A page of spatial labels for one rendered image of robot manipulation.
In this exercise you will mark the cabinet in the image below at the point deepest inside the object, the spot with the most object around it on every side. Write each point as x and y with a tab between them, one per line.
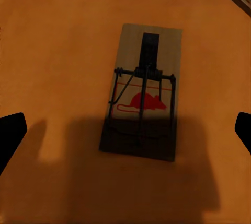
57	60

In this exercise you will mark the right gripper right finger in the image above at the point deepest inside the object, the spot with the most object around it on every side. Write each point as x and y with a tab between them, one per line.
243	129

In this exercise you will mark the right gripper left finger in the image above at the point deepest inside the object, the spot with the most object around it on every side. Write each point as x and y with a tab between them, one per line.
12	130

